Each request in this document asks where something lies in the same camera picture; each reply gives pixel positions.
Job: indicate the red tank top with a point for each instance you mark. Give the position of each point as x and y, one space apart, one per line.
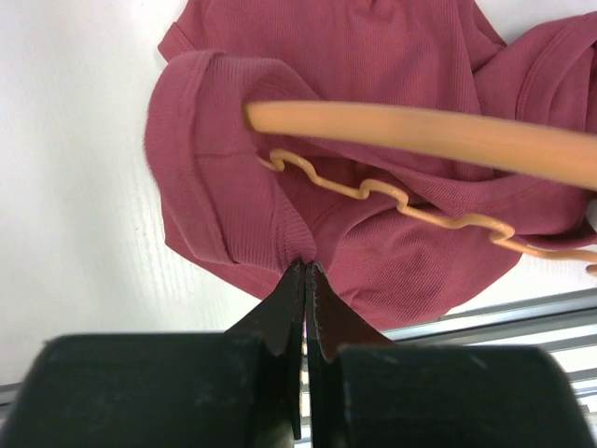
226 212

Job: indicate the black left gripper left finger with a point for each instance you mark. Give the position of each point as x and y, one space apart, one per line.
238 388

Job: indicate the orange hanger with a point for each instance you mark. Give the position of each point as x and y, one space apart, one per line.
554 154

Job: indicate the aluminium table edge rail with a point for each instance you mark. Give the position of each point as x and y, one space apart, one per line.
531 324

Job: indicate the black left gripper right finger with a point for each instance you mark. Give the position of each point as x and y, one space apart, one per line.
367 391

